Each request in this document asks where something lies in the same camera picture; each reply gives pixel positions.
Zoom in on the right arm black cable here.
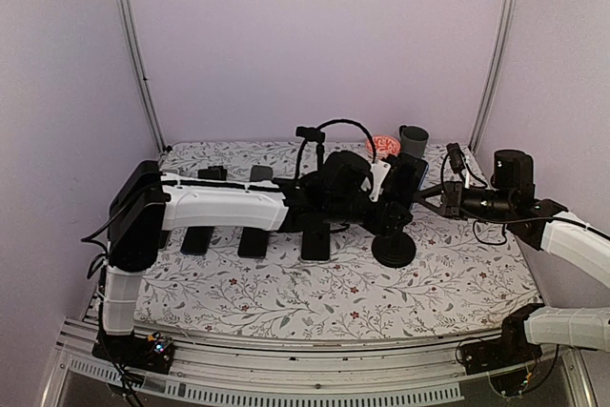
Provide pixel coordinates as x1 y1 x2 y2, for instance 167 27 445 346
438 152 610 249

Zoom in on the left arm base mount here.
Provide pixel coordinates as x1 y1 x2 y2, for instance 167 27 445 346
91 329 175 375

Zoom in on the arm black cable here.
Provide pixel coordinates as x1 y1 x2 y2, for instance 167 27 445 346
438 152 610 249
295 117 378 179

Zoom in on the floral patterned table mat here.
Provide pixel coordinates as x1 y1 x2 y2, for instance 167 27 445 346
94 139 542 342

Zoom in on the left aluminium frame post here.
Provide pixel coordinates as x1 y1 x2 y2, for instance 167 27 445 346
116 0 166 153

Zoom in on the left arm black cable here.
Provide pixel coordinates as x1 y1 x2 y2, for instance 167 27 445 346
295 117 378 179

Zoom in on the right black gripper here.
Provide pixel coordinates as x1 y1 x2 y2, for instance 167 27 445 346
415 180 516 222

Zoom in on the black tall round-base stand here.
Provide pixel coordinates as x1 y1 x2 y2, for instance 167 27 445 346
371 233 417 269

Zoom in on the black round base phone stand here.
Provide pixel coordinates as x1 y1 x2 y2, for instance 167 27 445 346
250 165 274 182

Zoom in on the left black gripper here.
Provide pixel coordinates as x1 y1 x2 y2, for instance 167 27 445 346
327 193 411 236

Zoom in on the right aluminium frame post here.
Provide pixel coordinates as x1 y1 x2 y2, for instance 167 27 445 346
468 0 517 153

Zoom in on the aluminium frame post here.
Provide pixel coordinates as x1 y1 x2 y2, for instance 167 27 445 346
468 0 517 153
116 0 166 153

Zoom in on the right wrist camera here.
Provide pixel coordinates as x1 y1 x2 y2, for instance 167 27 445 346
446 143 475 188

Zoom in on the black folding phone stand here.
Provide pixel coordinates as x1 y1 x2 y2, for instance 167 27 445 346
197 166 228 181

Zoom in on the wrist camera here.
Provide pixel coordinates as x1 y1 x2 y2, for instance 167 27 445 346
363 154 397 202
446 143 475 188

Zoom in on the front aluminium rail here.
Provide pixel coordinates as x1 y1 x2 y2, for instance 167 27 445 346
40 320 587 407

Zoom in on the black phone blue edge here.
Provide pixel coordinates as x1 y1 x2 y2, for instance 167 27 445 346
180 227 214 256

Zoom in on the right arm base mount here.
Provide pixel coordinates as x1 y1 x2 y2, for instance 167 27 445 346
455 303 559 399

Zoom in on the red white patterned bowl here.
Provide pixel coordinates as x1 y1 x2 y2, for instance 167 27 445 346
365 135 401 159

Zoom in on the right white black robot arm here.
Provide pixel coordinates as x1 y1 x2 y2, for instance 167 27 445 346
414 150 609 365

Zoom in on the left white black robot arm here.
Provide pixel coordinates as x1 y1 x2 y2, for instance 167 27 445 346
101 151 416 363

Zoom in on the dark grey mug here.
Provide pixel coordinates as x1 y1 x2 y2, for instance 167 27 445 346
398 125 429 158

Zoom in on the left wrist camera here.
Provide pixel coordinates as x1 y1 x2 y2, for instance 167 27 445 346
363 154 397 202

